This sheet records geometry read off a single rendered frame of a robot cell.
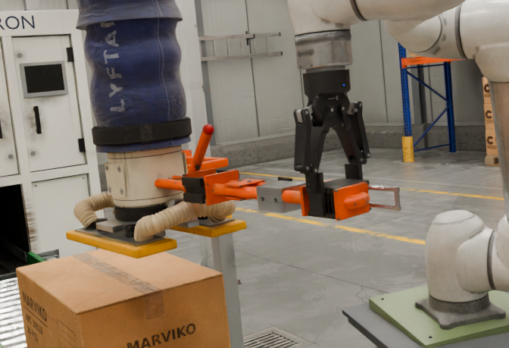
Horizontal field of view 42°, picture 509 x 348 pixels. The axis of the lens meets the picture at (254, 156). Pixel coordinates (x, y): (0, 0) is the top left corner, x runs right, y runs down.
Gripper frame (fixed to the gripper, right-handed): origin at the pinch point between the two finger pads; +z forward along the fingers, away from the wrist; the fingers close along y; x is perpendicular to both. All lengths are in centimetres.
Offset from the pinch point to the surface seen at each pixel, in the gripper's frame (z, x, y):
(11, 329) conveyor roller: 71, -200, -6
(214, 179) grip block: -1.4, -30.3, 2.8
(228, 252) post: 38, -111, -56
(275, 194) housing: 0.2, -11.2, 3.7
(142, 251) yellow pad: 12.1, -42.4, 14.1
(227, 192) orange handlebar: 0.6, -25.1, 3.8
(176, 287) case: 30, -68, -8
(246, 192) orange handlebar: 0.4, -19.3, 3.7
